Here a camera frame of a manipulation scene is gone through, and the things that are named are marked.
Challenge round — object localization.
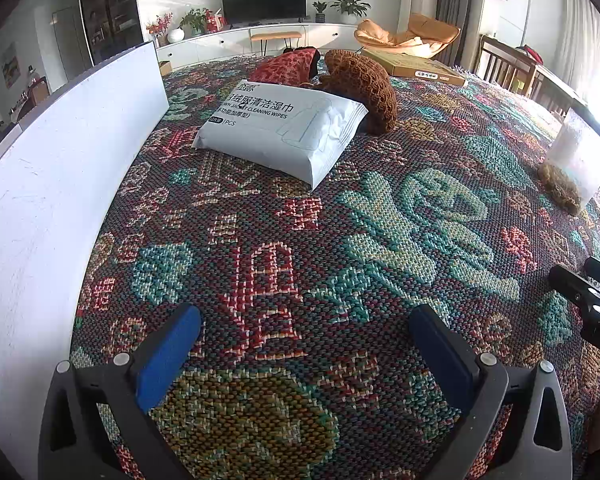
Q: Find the black television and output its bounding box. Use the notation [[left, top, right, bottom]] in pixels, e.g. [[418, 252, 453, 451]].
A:
[[221, 0, 307, 26]]

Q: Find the wooden chair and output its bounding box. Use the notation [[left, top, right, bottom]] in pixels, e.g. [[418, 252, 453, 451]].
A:
[[472, 35, 536, 96]]

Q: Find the woven patterned blanket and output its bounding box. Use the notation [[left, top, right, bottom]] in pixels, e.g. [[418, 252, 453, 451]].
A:
[[70, 52, 600, 480]]

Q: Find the bushy potted plant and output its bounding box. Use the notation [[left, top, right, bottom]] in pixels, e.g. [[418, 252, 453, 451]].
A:
[[180, 8, 208, 37]]

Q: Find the brown knitted hat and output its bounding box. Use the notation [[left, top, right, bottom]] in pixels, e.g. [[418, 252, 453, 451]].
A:
[[315, 49, 399, 136]]

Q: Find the white vase with flowers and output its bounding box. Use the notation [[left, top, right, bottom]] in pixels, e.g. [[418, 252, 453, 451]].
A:
[[146, 12, 186, 47]]

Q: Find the clear plastic container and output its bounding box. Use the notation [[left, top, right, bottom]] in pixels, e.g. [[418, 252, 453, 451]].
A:
[[537, 106, 600, 217]]

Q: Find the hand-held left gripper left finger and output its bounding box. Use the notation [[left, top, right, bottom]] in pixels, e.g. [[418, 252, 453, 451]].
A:
[[38, 304, 202, 480]]

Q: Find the large potted plant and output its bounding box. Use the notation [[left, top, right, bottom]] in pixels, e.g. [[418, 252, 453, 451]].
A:
[[330, 0, 372, 26]]

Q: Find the flat cardboard box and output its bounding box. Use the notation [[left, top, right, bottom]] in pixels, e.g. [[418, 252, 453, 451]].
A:
[[361, 47, 467, 87]]

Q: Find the white board panel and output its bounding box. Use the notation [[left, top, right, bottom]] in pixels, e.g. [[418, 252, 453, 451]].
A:
[[0, 41, 171, 431]]

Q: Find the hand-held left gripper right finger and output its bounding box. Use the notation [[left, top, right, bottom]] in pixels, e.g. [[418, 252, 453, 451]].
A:
[[409, 302, 573, 480]]

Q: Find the white wipes packet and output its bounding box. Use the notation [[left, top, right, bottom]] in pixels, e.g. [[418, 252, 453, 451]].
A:
[[191, 78, 370, 192]]

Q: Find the dark glass cabinet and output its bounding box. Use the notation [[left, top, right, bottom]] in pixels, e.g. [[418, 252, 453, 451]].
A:
[[77, 0, 145, 66]]

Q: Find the wooden stool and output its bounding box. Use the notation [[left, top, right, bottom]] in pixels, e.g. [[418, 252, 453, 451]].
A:
[[250, 30, 303, 56]]

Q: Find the orange lounge chair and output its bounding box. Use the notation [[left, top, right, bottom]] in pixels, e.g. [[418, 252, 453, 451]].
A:
[[354, 12, 461, 61]]

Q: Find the red patterned cushion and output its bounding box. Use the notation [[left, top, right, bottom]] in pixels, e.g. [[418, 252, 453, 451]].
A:
[[250, 47, 321, 86]]

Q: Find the white television cabinet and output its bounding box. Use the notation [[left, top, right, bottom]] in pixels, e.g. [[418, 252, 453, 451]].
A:
[[155, 22, 361, 68]]

